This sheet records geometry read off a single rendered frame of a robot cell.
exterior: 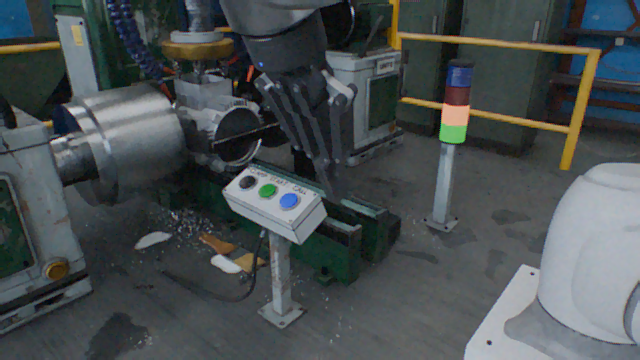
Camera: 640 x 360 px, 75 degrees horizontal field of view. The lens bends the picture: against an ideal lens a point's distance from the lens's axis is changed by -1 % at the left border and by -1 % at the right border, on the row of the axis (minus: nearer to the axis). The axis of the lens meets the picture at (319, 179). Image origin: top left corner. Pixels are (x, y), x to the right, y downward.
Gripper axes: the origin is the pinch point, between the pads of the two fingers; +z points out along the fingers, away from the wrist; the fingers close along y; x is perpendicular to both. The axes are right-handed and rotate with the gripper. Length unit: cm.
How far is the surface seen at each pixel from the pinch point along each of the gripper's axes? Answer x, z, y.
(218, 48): -28, 4, 59
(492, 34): -299, 146, 106
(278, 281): 6.5, 27.1, 16.3
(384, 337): 1.8, 38.4, -1.3
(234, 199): 3.5, 10.9, 22.1
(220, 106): -19, 15, 56
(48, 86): -65, 107, 467
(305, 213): 0.4, 10.9, 8.5
